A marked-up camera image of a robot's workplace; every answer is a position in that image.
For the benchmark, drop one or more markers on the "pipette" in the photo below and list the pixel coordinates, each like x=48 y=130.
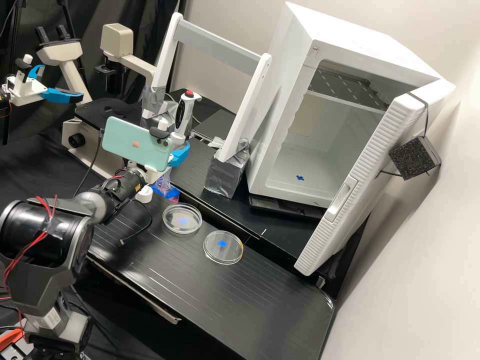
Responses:
x=183 y=112

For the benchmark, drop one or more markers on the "white cap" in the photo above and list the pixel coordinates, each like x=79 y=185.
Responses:
x=144 y=195

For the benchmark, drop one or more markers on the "black tray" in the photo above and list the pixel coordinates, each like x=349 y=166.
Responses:
x=285 y=208

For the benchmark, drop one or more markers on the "petri dish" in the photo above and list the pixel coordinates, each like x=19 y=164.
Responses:
x=182 y=219

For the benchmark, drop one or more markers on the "blue bottle holder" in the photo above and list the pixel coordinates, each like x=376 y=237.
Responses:
x=173 y=194

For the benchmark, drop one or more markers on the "right wrist camera phone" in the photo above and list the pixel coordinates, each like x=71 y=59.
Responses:
x=131 y=142

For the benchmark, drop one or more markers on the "incubator door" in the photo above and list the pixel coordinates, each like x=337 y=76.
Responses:
x=348 y=210

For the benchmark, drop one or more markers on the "cream microscope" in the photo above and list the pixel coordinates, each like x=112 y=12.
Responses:
x=73 y=77

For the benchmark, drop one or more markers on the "white pipette stand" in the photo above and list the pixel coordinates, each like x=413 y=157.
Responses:
x=210 y=41

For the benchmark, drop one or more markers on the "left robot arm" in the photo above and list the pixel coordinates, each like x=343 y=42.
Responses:
x=3 y=99

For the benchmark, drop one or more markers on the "petri dish lid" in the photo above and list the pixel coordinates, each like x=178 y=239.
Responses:
x=223 y=248

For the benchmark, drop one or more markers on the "left phone holder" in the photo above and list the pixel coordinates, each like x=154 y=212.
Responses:
x=27 y=59

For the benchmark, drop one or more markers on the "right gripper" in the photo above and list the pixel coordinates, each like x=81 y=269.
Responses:
x=153 y=175

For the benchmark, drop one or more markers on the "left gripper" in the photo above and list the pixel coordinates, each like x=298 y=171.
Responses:
x=26 y=90

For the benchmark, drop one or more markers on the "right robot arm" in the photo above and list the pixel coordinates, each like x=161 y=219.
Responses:
x=33 y=228

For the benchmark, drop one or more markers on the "white incubator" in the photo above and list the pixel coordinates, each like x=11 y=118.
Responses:
x=292 y=37

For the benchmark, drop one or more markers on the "small bottle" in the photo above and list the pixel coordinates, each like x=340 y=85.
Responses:
x=165 y=183

